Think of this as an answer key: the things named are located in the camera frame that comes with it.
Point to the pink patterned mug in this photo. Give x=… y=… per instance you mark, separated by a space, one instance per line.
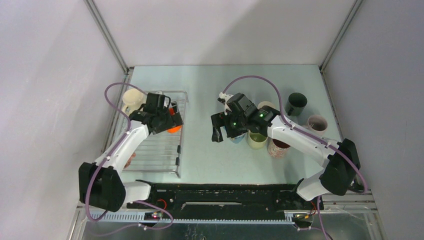
x=277 y=149

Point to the orange mug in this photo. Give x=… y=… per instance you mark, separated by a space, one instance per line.
x=174 y=129

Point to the cream mug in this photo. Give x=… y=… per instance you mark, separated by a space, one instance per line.
x=132 y=100

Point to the pink mug white inside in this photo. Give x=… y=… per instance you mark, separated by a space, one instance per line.
x=266 y=106

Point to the salmon pink pitcher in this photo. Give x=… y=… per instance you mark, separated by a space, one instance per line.
x=128 y=163

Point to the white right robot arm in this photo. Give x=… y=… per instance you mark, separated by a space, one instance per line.
x=339 y=159

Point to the light blue mug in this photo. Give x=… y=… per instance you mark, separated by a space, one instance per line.
x=237 y=139

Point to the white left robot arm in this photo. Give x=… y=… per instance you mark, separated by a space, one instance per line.
x=100 y=183

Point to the lilac mug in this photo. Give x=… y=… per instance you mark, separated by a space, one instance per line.
x=317 y=124

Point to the dark grey mug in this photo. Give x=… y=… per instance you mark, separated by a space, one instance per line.
x=295 y=104

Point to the metal wire dish rack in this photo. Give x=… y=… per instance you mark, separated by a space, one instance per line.
x=160 y=153

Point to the grey cable tray strip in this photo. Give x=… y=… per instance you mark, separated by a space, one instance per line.
x=147 y=217

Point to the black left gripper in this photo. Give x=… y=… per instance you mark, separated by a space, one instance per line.
x=174 y=120

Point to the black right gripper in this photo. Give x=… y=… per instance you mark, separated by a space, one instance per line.
x=220 y=120

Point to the light green mug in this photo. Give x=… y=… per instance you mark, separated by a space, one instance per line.
x=256 y=141

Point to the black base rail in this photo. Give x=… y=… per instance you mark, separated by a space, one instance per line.
x=229 y=200

